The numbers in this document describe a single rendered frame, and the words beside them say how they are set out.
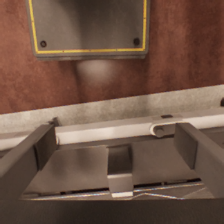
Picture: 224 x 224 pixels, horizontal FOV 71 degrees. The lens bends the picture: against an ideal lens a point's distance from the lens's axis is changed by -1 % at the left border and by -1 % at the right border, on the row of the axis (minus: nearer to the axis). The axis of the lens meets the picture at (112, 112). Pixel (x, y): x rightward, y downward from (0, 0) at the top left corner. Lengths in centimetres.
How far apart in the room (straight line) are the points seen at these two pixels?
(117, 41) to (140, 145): 67
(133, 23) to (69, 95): 75
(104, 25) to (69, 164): 77
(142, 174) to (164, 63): 99
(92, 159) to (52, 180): 17
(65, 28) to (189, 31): 91
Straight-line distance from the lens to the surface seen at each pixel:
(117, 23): 103
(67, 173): 60
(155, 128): 52
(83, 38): 103
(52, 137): 17
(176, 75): 142
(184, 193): 60
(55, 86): 142
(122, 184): 43
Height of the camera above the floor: 133
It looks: 73 degrees down
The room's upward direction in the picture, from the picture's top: 178 degrees counter-clockwise
